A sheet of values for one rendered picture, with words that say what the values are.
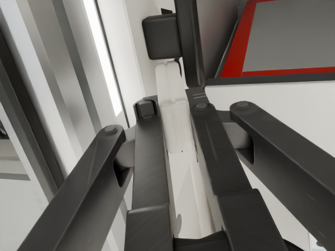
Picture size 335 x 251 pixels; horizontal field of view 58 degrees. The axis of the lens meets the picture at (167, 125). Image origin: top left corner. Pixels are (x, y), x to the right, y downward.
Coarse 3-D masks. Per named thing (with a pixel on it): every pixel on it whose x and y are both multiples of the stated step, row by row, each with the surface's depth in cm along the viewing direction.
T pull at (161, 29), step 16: (176, 0) 18; (192, 0) 18; (160, 16) 19; (176, 16) 19; (192, 16) 18; (144, 32) 20; (160, 32) 19; (176, 32) 19; (192, 32) 19; (160, 48) 20; (176, 48) 20; (192, 48) 19; (192, 64) 20; (192, 80) 20
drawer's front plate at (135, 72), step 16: (112, 0) 18; (128, 0) 18; (144, 0) 20; (160, 0) 23; (112, 16) 18; (128, 16) 18; (144, 16) 20; (112, 32) 19; (128, 32) 18; (112, 48) 19; (128, 48) 19; (144, 48) 20; (128, 64) 19; (144, 64) 20; (128, 80) 20; (144, 80) 20; (128, 96) 21; (144, 96) 20; (128, 112) 21; (176, 160) 27; (176, 176) 27; (176, 192) 27
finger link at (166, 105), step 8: (160, 64) 20; (160, 72) 19; (160, 80) 18; (168, 80) 18; (160, 88) 17; (168, 88) 17; (160, 96) 16; (168, 96) 16; (160, 104) 15; (168, 104) 15; (160, 112) 15; (168, 112) 15; (168, 120) 15; (168, 128) 15; (176, 128) 16; (168, 136) 16; (176, 136) 16; (168, 144) 16; (176, 144) 16; (168, 152) 16; (176, 152) 16
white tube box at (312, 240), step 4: (308, 232) 42; (308, 236) 43; (312, 236) 40; (312, 240) 40; (316, 240) 40; (312, 244) 41; (316, 244) 40; (320, 244) 41; (312, 248) 41; (316, 248) 41; (320, 248) 41; (324, 248) 40
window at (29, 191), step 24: (0, 96) 14; (0, 120) 14; (0, 144) 14; (24, 144) 15; (0, 168) 14; (24, 168) 15; (0, 192) 14; (24, 192) 15; (48, 192) 16; (0, 216) 14; (24, 216) 15; (0, 240) 14
